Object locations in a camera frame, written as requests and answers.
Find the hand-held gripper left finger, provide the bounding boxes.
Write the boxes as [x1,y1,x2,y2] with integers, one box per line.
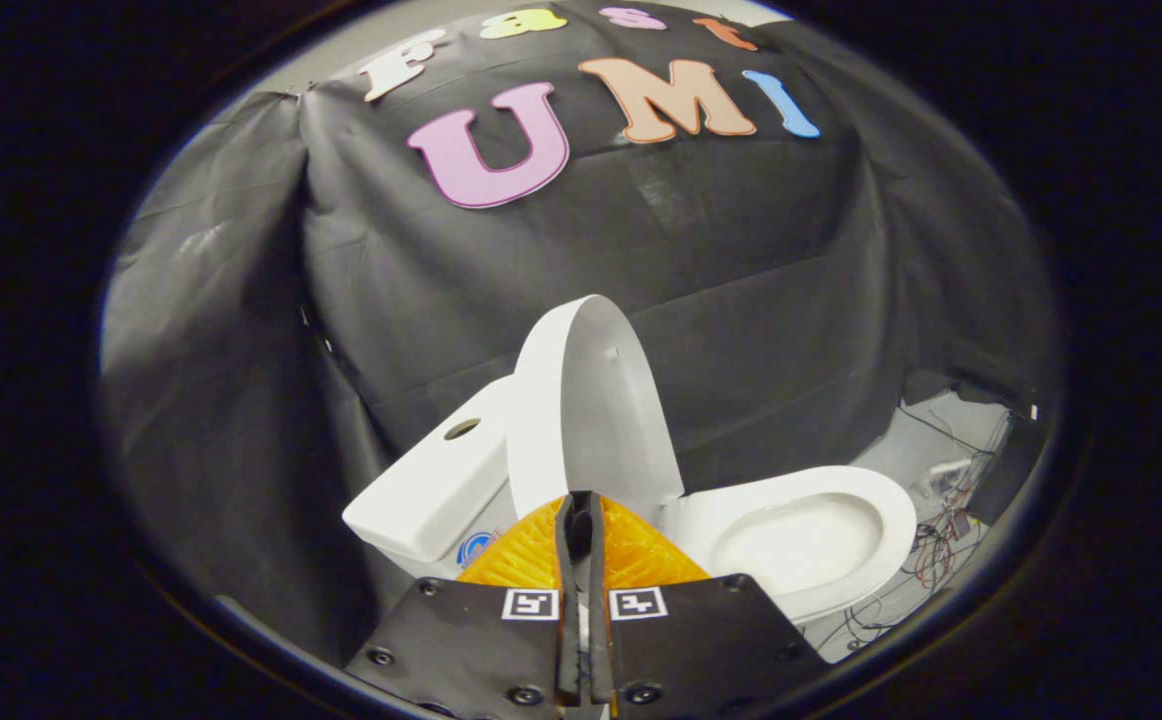
[344,490,587,720]

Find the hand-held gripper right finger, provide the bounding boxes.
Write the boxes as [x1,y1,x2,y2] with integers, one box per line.
[583,490,830,720]

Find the black round lid knob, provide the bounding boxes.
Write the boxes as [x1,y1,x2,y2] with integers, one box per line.
[563,495,595,563]

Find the white toilet lid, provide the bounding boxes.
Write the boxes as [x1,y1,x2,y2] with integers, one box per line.
[506,294,686,528]

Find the white toilet with tank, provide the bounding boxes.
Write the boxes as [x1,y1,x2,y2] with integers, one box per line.
[342,375,918,628]

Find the black backdrop cloth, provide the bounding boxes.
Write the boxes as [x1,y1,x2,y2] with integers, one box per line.
[101,0,1062,663]

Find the dark box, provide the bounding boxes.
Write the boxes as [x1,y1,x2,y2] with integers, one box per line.
[969,412,1044,525]

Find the tangle of black cables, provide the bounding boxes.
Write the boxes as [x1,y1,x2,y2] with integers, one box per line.
[809,400,1004,653]

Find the thin red wires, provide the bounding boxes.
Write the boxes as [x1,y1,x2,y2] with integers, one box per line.
[904,518,984,593]

